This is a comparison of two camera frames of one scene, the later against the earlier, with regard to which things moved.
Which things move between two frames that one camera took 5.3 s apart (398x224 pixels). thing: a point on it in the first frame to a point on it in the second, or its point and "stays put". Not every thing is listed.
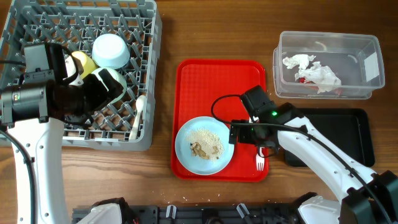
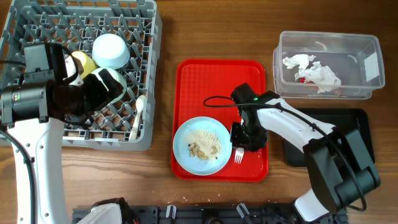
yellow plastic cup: x=88 y=64 stays put
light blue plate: x=202 y=145 stays put
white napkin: x=323 y=76 stays put
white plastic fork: x=260 y=160 to x=239 y=154
